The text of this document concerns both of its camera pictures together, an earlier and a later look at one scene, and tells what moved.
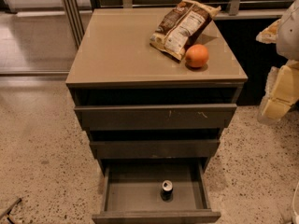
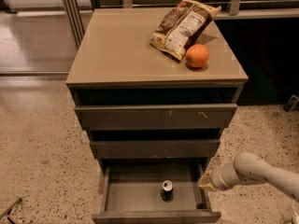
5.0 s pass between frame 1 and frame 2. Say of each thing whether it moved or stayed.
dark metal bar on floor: stayed
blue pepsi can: stayed
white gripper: moved
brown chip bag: stayed
